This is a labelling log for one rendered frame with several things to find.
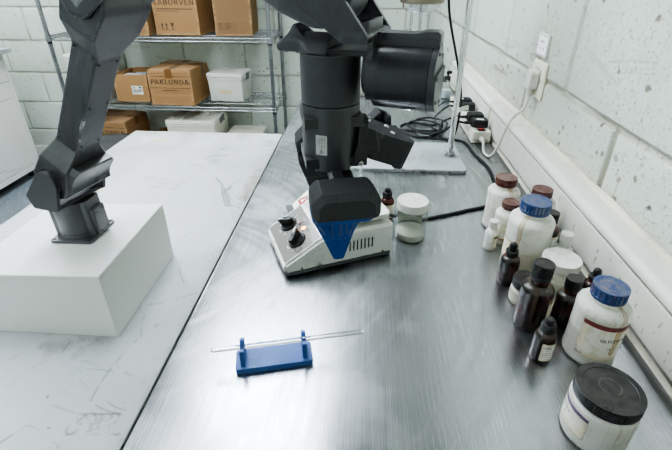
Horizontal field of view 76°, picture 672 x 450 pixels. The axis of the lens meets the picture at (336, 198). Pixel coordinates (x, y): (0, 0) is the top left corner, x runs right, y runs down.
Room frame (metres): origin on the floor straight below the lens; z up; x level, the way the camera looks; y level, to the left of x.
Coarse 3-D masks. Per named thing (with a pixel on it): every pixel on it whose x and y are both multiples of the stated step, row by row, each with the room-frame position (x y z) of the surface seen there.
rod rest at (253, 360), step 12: (252, 348) 0.41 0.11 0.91; (264, 348) 0.41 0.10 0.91; (276, 348) 0.41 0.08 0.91; (288, 348) 0.41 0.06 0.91; (300, 348) 0.41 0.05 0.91; (240, 360) 0.38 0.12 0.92; (252, 360) 0.39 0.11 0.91; (264, 360) 0.39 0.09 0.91; (276, 360) 0.39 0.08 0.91; (288, 360) 0.39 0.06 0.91; (300, 360) 0.39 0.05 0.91; (312, 360) 0.39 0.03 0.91; (240, 372) 0.38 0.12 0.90; (252, 372) 0.38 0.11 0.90
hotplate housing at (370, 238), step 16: (304, 208) 0.69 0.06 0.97; (368, 224) 0.63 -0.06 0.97; (384, 224) 0.64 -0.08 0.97; (272, 240) 0.65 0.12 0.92; (320, 240) 0.59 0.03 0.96; (352, 240) 0.61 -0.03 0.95; (368, 240) 0.62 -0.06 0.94; (384, 240) 0.63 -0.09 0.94; (304, 256) 0.58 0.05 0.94; (320, 256) 0.59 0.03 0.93; (352, 256) 0.61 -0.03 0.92; (368, 256) 0.62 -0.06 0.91; (288, 272) 0.57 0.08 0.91; (304, 272) 0.58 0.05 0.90
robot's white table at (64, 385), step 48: (144, 144) 1.20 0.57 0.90; (192, 144) 1.20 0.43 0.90; (240, 144) 1.20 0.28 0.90; (144, 192) 0.89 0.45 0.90; (192, 192) 0.89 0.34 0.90; (240, 192) 0.89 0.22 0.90; (0, 240) 0.69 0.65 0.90; (192, 240) 0.69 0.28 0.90; (192, 288) 0.55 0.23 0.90; (0, 336) 0.44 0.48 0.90; (48, 336) 0.44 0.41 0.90; (96, 336) 0.44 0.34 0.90; (144, 336) 0.44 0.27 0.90; (0, 384) 0.36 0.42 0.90; (48, 384) 0.36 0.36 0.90; (96, 384) 0.36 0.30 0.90; (144, 384) 0.36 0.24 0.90; (0, 432) 0.30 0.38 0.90; (48, 432) 0.30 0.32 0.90; (96, 432) 0.30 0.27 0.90
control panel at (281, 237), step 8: (296, 208) 0.70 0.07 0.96; (296, 216) 0.68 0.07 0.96; (304, 216) 0.67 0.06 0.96; (280, 224) 0.68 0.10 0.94; (296, 224) 0.66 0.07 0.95; (304, 224) 0.65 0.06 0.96; (272, 232) 0.67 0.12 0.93; (280, 232) 0.66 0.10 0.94; (288, 232) 0.65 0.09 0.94; (304, 232) 0.63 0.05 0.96; (312, 232) 0.62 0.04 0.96; (280, 240) 0.63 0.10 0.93; (312, 240) 0.60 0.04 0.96; (280, 248) 0.61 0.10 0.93; (288, 248) 0.61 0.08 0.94; (296, 248) 0.60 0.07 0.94; (304, 248) 0.59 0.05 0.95; (288, 256) 0.59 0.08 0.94
